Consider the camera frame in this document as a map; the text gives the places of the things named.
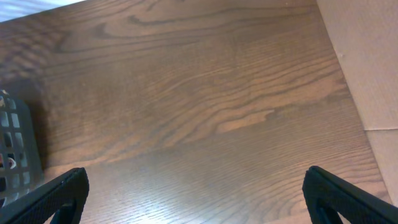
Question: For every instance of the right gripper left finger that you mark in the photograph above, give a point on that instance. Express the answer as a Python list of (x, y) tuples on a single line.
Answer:
[(61, 200)]

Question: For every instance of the grey plastic mesh basket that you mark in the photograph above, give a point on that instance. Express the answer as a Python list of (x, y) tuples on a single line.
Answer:
[(21, 170)]

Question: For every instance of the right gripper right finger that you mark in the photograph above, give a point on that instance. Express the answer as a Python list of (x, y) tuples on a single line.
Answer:
[(328, 198)]

